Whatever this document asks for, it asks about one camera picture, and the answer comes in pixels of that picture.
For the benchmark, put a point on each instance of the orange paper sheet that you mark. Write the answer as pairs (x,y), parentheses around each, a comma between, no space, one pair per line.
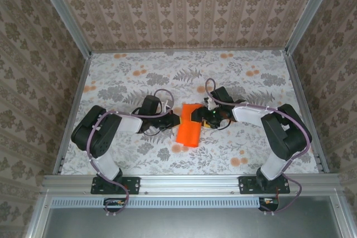
(188,135)

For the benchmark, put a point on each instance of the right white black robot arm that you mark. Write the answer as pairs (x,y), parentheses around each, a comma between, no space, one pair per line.
(248,114)

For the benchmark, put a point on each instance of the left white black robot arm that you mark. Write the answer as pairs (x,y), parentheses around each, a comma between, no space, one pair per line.
(128,123)

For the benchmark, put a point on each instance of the floral patterned table cover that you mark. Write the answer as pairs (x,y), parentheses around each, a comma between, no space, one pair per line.
(125,68)

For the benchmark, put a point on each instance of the black connector box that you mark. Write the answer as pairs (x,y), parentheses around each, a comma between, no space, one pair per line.
(272,203)
(111,203)

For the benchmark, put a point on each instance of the grey metal panel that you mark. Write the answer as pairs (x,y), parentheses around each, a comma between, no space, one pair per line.
(195,224)

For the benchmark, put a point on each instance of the long aluminium mounting rail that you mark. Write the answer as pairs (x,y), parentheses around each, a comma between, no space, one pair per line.
(189,183)

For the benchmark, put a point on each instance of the aluminium frame bar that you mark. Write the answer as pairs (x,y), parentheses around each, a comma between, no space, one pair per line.
(305,109)
(189,51)
(74,109)

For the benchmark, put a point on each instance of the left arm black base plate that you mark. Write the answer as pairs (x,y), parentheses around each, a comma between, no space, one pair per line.
(134,185)

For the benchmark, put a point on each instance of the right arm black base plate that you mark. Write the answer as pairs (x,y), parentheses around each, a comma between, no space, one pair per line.
(246,185)

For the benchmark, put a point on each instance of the aluminium frame post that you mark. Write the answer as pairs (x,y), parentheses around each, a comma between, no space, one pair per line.
(309,15)
(64,18)

